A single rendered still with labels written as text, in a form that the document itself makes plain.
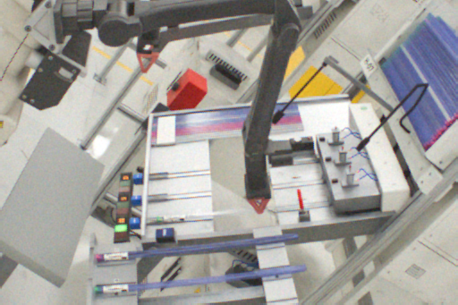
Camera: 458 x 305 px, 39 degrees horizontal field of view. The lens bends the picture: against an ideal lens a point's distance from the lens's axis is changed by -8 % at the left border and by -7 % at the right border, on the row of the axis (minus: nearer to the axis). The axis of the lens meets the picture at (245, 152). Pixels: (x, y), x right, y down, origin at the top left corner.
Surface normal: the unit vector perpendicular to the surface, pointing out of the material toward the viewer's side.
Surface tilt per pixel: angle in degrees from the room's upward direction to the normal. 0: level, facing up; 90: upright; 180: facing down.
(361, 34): 90
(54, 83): 90
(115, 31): 99
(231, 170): 90
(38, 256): 0
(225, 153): 90
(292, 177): 43
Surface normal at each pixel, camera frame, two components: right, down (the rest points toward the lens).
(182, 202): -0.07, -0.83
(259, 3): -0.08, 0.69
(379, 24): 0.07, 0.54
